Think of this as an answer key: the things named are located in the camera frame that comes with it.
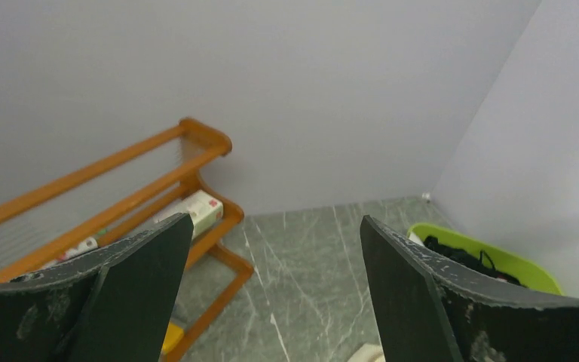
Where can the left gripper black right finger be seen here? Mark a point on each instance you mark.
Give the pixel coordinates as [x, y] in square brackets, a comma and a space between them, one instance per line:
[430, 308]

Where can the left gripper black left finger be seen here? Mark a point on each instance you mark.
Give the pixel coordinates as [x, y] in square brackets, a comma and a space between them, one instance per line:
[111, 304]

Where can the marker pen pack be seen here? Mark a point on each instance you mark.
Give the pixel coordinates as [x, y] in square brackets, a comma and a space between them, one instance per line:
[85, 246]

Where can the white plastic clip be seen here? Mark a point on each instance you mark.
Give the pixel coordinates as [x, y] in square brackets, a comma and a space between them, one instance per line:
[368, 353]

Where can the black clothes pile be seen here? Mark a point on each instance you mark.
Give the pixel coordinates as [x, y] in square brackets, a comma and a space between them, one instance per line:
[483, 264]

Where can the green plastic basket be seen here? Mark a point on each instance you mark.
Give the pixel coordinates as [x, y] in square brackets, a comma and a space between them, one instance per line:
[529, 273]

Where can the white red-marked box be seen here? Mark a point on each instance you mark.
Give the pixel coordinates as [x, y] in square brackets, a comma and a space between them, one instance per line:
[203, 208]

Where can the orange wooden shelf rack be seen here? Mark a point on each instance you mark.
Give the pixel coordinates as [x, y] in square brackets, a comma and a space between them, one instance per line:
[133, 210]

